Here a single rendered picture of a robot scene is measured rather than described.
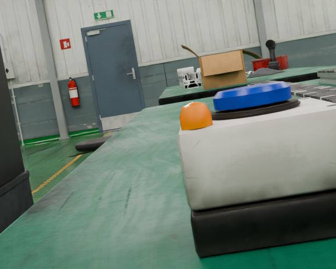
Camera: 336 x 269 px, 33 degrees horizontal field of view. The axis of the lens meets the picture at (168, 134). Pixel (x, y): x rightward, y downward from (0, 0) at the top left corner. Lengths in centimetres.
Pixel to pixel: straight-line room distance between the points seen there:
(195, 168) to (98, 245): 9
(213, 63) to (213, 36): 890
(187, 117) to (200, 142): 1
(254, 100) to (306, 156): 4
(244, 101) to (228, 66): 231
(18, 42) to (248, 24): 457
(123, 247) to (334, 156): 12
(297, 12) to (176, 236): 1145
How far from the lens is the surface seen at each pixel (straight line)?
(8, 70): 1181
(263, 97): 28
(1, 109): 69
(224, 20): 1152
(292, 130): 26
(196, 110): 26
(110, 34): 1151
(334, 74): 143
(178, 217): 35
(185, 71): 385
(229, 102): 28
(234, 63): 260
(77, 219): 40
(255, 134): 26
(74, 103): 1146
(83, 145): 353
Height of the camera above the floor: 87
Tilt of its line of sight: 6 degrees down
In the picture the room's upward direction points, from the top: 10 degrees counter-clockwise
